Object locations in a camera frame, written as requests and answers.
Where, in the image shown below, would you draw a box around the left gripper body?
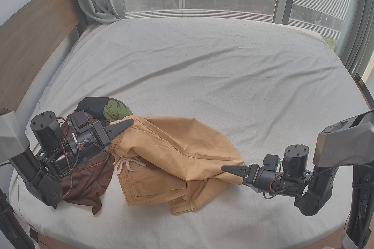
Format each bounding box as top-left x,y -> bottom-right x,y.
70,121 -> 112,159

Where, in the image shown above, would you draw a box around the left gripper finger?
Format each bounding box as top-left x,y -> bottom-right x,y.
104,120 -> 134,142

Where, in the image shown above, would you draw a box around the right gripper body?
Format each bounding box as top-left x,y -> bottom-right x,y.
242,164 -> 282,193

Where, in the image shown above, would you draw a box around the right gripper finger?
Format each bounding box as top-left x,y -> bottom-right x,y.
221,165 -> 249,179

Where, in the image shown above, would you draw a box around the tan shorts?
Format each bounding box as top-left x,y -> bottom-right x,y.
108,115 -> 246,215

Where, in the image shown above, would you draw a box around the bed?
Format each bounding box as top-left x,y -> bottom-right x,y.
0,0 -> 374,249

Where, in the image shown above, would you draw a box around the black garment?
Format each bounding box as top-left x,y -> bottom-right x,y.
76,97 -> 109,121

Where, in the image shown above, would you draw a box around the brown garment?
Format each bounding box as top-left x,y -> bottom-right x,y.
58,121 -> 115,216

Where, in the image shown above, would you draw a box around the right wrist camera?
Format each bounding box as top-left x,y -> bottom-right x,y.
263,154 -> 281,174

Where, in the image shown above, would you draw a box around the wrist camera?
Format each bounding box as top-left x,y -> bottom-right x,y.
68,111 -> 93,133
263,154 -> 281,174

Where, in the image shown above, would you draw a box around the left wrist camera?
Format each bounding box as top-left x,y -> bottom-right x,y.
68,111 -> 93,133

